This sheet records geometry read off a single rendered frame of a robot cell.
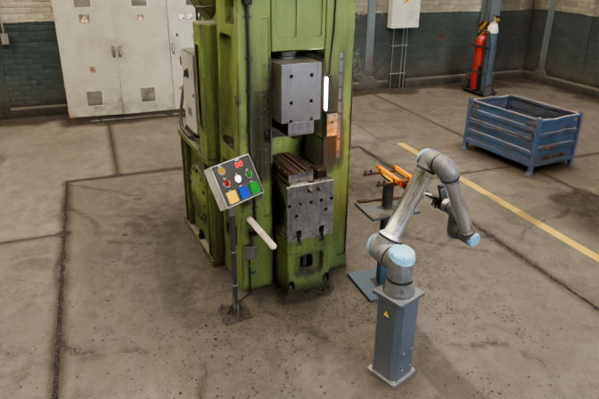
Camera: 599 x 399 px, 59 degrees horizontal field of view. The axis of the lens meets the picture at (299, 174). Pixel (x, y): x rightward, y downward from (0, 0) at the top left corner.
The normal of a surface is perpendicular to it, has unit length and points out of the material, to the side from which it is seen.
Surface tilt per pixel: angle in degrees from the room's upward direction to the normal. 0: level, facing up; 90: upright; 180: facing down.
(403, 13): 90
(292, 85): 90
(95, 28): 90
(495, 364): 0
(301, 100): 90
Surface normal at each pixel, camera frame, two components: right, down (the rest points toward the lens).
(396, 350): -0.07, 0.37
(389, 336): -0.76, 0.24
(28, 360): 0.01, -0.93
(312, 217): 0.43, 0.34
